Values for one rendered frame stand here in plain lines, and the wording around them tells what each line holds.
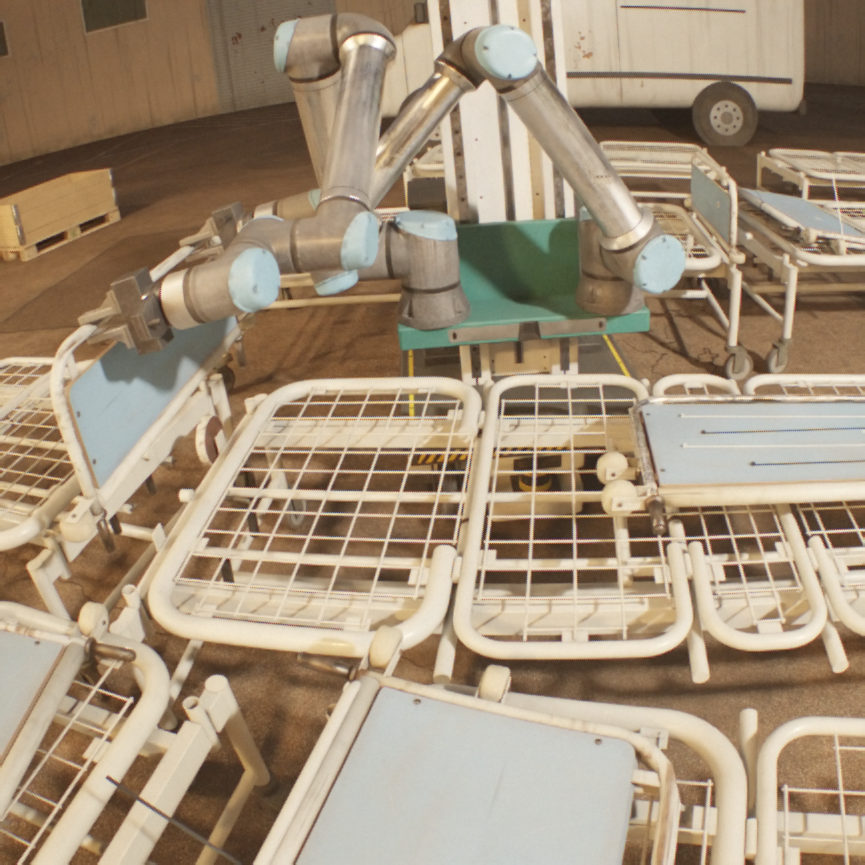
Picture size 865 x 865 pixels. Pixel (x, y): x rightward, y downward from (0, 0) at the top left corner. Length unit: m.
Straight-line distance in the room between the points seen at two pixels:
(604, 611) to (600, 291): 0.94
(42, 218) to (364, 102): 5.88
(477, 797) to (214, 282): 0.77
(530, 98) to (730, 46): 7.39
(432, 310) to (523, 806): 1.30
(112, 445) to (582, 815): 0.95
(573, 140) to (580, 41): 6.79
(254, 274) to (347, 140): 0.33
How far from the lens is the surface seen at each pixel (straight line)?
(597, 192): 1.64
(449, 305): 1.86
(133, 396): 1.37
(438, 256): 1.82
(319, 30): 1.56
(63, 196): 7.19
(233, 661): 1.87
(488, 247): 1.98
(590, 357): 2.33
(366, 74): 1.41
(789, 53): 9.16
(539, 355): 2.21
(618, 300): 1.91
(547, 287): 2.04
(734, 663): 1.80
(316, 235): 1.14
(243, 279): 1.06
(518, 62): 1.50
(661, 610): 1.25
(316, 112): 1.63
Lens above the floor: 1.33
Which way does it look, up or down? 29 degrees down
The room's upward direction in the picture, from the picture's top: 6 degrees counter-clockwise
